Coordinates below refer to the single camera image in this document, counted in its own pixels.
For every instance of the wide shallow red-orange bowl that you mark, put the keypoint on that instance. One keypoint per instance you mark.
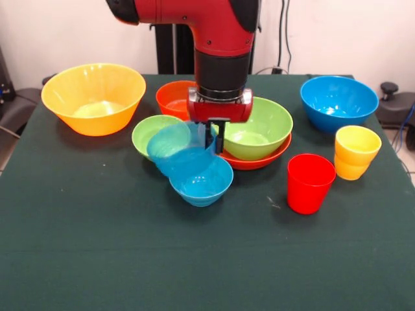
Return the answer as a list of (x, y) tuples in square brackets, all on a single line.
[(259, 163)]

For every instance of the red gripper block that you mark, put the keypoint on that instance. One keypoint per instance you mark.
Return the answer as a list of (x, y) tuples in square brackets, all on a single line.
[(220, 111)]

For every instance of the large blue bowl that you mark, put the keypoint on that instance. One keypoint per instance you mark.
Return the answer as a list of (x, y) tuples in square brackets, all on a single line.
[(337, 97)]

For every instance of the yellow cup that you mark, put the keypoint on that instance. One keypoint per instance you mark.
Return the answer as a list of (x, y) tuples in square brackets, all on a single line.
[(353, 162)]

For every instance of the large green bowl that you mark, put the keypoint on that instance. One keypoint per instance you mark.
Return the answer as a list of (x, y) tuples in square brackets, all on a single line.
[(269, 129)]

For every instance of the small green bowl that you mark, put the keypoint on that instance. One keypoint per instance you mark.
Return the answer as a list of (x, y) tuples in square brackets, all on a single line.
[(142, 136)]

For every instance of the large orange bowl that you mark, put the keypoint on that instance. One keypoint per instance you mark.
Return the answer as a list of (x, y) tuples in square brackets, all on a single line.
[(94, 84)]

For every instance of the small light blue bowl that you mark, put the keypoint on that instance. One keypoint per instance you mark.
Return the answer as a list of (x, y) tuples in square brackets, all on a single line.
[(201, 194)]

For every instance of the small red-orange bowl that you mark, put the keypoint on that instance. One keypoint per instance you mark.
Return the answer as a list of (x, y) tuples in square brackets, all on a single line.
[(168, 97)]

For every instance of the black equipment box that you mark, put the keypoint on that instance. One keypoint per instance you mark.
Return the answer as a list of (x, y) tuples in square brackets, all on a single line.
[(4, 81)]

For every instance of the dark green tablecloth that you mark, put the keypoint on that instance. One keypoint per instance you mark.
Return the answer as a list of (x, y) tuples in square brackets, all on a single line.
[(194, 259)]

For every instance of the red cup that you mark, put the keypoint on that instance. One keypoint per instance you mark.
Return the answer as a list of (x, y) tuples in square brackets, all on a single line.
[(308, 194)]

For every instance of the clear blue ribbed bowl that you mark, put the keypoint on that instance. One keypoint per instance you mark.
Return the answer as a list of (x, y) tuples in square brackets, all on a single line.
[(181, 162)]

